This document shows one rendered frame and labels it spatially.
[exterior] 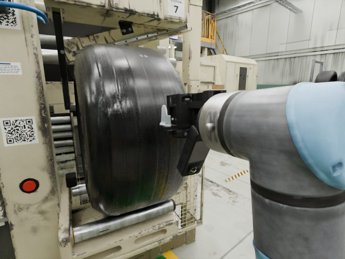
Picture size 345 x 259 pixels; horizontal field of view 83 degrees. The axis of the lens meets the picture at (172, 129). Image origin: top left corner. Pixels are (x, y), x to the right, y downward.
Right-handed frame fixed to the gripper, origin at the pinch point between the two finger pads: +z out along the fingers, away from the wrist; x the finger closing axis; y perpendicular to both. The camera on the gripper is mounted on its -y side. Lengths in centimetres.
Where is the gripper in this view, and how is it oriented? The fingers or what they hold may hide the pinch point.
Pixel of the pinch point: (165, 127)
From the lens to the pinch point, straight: 48.6
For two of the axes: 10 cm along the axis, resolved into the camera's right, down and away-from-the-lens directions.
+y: -0.5, -9.9, -1.2
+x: -8.9, 1.0, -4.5
